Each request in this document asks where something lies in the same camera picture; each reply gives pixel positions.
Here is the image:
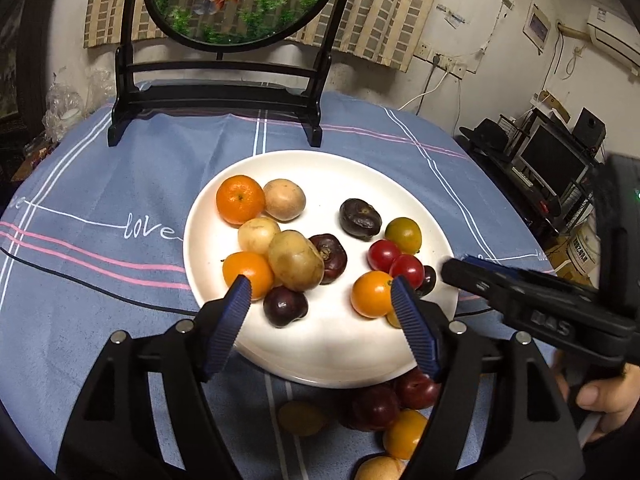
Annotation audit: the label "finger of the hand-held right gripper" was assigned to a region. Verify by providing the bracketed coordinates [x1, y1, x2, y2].
[440, 257, 637, 367]
[462, 254, 599, 289]

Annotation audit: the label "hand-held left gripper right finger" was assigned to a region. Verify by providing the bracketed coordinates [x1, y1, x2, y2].
[390, 276, 586, 480]

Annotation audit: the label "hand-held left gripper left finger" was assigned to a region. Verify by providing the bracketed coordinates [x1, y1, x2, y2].
[56, 275, 253, 480]

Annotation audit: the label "dark brown chestnut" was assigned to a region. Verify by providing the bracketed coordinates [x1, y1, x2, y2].
[308, 233, 348, 286]
[339, 198, 383, 239]
[415, 265, 437, 298]
[263, 285, 309, 329]

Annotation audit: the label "smooth orange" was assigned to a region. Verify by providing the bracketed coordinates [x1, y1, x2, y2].
[382, 409, 428, 461]
[350, 270, 396, 319]
[222, 251, 276, 302]

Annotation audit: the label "red cherry tomato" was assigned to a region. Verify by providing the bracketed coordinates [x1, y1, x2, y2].
[367, 240, 402, 272]
[389, 254, 426, 288]

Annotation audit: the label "greenish orange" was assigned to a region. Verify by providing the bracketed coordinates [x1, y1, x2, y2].
[384, 216, 422, 256]

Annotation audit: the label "white oval plate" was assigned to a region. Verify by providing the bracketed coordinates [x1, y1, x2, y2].
[182, 150, 460, 388]

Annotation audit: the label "spotted yellow passion fruit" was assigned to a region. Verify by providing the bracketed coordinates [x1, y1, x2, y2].
[237, 217, 282, 256]

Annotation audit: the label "large bumpy mandarin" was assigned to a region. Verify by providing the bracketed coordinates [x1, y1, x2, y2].
[216, 175, 266, 226]

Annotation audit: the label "person's right hand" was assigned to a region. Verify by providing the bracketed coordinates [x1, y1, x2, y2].
[554, 349, 640, 444]

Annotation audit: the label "cardboard box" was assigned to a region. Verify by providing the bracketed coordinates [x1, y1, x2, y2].
[552, 225, 601, 289]

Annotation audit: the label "dark red plum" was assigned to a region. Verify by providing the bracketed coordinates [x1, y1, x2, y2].
[340, 385, 401, 432]
[395, 367, 441, 411]

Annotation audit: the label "black computer desk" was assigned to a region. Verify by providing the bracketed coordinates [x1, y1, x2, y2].
[460, 130, 601, 237]

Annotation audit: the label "black computer monitor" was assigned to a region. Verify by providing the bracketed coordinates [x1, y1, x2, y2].
[514, 122, 594, 197]

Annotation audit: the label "small yellow-green fruit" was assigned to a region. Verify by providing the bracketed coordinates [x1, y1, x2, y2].
[278, 400, 328, 437]

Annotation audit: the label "black speaker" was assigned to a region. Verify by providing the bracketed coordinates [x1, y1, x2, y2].
[572, 107, 607, 151]

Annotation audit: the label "black hat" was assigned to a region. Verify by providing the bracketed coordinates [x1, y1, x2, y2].
[459, 117, 516, 154]

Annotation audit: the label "tan round fruit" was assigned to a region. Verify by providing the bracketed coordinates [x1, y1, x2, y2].
[262, 179, 307, 222]

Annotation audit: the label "pale yellow passion fruit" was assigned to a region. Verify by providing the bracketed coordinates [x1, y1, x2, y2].
[354, 455, 406, 480]

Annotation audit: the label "white air conditioner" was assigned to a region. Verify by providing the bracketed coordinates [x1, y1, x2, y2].
[585, 5, 640, 75]

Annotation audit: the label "clear plastic bag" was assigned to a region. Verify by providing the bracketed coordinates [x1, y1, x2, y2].
[42, 80, 87, 137]

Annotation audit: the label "checked beige curtain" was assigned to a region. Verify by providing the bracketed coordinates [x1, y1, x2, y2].
[82, 0, 448, 73]

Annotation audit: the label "round painted screen black stand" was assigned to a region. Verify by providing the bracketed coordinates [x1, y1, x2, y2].
[107, 0, 362, 148]

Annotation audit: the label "dark framed picture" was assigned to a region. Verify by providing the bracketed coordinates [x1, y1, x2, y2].
[0, 0, 51, 128]

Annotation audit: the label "white wall socket strip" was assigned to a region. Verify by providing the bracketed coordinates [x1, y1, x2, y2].
[416, 42, 468, 79]

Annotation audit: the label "white wall panel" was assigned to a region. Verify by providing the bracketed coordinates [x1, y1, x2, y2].
[522, 2, 552, 54]

